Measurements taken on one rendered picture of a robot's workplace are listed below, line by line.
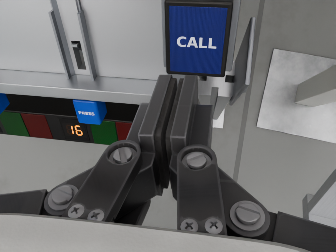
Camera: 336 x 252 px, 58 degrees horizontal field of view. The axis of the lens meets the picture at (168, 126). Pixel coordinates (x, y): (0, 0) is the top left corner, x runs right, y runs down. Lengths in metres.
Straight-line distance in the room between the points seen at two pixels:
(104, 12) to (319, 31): 0.89
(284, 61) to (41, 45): 0.83
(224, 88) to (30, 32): 0.20
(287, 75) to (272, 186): 0.35
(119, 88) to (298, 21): 0.87
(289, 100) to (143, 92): 0.79
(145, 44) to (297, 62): 0.81
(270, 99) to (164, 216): 0.50
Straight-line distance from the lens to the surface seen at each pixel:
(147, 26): 0.25
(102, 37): 0.26
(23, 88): 0.30
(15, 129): 0.40
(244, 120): 0.99
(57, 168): 1.12
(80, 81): 0.28
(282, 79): 1.01
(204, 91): 0.35
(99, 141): 0.36
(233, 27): 0.21
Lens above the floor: 0.98
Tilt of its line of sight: 82 degrees down
